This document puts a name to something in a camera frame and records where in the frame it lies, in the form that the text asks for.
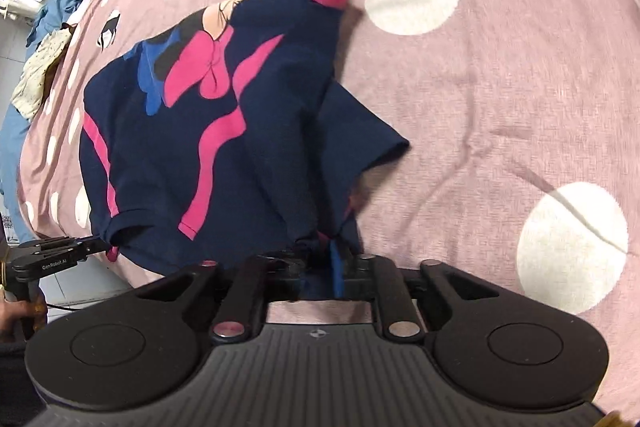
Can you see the blue crumpled cloth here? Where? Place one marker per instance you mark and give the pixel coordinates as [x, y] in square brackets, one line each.
[70, 2]

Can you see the pink polka dot bedsheet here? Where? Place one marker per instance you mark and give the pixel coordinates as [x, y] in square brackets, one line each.
[475, 107]

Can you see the person's left hand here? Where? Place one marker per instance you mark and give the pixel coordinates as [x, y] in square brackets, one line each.
[12, 317]

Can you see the beige patterned cloth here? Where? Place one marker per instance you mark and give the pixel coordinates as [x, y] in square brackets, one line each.
[40, 72]

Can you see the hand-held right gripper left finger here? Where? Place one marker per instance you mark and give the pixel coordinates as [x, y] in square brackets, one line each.
[252, 292]

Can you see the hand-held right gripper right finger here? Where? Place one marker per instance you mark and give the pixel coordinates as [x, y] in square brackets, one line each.
[387, 294]

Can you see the navy cartoon print shirt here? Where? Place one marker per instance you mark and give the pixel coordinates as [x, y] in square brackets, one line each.
[210, 127]

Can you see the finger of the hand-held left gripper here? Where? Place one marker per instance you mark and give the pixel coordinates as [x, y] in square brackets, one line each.
[92, 244]

